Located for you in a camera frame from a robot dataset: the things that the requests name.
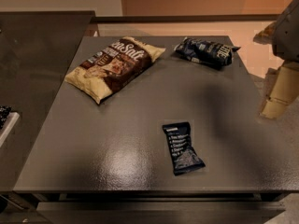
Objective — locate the dark patterned item on tray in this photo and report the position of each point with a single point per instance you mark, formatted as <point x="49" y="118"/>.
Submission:
<point x="4" y="112"/>

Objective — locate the dark blue rxbar blueberry bar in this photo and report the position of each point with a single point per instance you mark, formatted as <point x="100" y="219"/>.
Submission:
<point x="183" y="155"/>

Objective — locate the cream brown sea salt chip bag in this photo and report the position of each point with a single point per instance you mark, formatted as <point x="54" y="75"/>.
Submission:
<point x="112" y="68"/>

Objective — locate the white tray at left edge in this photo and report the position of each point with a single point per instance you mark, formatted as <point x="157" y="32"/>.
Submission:
<point x="12" y="119"/>

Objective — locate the blue chip bag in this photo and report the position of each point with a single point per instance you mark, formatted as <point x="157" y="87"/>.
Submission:
<point x="209" y="53"/>

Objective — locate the grey robot gripper body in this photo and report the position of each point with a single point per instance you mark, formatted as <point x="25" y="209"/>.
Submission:
<point x="287" y="36"/>

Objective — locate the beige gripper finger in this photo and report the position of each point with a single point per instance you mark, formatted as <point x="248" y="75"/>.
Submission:
<point x="281" y="89"/>

